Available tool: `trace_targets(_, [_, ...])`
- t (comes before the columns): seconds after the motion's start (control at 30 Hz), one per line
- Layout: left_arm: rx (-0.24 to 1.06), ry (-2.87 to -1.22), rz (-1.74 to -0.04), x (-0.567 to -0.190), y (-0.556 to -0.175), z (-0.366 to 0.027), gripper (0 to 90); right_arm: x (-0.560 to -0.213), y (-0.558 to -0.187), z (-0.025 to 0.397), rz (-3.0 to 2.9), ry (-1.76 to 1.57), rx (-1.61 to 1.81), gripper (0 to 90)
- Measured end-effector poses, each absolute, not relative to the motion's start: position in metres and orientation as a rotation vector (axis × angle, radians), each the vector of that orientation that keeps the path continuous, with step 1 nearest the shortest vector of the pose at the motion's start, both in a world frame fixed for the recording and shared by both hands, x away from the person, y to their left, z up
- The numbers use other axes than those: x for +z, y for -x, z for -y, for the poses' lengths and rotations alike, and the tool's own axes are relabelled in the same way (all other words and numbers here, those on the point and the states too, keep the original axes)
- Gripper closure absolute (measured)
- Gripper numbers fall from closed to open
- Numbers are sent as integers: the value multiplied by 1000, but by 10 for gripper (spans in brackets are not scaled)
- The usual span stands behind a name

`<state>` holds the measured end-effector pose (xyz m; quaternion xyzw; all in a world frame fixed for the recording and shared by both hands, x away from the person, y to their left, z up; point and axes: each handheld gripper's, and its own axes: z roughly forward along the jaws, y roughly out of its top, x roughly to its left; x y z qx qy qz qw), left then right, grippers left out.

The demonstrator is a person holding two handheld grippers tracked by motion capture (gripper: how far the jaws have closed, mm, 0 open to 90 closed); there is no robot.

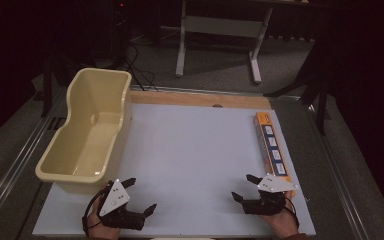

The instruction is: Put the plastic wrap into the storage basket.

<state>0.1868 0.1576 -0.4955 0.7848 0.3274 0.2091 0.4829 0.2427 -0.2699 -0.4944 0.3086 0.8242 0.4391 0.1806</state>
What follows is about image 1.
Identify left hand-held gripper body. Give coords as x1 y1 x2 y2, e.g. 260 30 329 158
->
97 178 147 232

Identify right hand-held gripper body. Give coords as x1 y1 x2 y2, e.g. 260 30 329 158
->
242 172 299 216

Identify long orange box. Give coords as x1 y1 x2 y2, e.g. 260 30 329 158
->
253 111 297 198

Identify cream plastic tub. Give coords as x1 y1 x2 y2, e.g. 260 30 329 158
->
34 67 133 195

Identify person's left hand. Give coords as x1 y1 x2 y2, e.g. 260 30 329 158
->
87 199 122 240

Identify person's right hand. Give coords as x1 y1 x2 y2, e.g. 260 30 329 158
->
260 203 300 239

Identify wooden board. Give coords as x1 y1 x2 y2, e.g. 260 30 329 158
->
129 90 272 110

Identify black metal stand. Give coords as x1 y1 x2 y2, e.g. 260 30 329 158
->
263 19 334 136

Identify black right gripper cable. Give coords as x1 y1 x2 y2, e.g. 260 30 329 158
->
282 195 301 230

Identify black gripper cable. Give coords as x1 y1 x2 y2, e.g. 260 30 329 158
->
81 185 114 236
282 195 301 230

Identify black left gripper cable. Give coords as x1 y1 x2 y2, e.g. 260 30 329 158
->
81 185 114 236

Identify black floor cables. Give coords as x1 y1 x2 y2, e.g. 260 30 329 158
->
113 41 159 92

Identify white metal desk frame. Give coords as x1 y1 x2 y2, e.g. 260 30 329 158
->
175 0 275 85

